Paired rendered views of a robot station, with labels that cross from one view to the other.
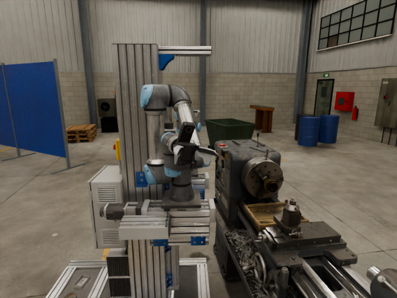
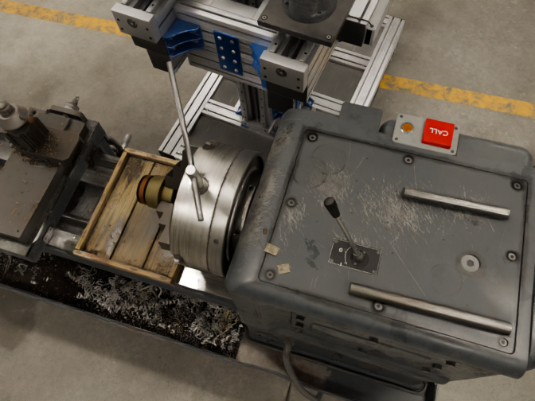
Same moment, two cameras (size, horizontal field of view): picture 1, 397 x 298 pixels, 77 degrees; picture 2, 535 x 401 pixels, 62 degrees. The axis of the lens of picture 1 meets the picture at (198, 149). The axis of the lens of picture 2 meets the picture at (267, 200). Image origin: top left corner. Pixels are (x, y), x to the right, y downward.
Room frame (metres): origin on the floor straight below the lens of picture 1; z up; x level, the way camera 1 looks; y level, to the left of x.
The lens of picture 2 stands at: (2.26, -0.84, 2.08)
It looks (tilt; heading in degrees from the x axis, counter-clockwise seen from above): 65 degrees down; 122
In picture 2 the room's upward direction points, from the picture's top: 6 degrees counter-clockwise
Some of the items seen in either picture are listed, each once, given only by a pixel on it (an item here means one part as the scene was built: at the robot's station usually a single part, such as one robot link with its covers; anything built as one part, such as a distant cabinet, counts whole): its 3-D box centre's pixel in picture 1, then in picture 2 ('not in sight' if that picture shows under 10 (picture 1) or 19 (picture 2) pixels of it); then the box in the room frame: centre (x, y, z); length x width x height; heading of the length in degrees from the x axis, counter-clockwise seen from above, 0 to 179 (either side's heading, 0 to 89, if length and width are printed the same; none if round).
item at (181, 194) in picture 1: (181, 188); not in sight; (1.38, 0.10, 1.21); 0.15 x 0.15 x 0.10
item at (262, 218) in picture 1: (274, 214); (148, 212); (1.67, -0.56, 0.89); 0.36 x 0.30 x 0.04; 99
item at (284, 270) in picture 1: (283, 276); not in sight; (1.11, -0.44, 0.84); 0.04 x 0.04 x 0.10; 9
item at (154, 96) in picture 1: (156, 136); not in sight; (1.32, 0.22, 1.54); 0.15 x 0.12 x 0.55; 113
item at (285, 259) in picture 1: (305, 246); (28, 177); (1.27, -0.62, 0.90); 0.47 x 0.30 x 0.06; 99
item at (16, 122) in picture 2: (292, 206); (10, 114); (1.31, -0.54, 1.13); 0.08 x 0.08 x 0.03
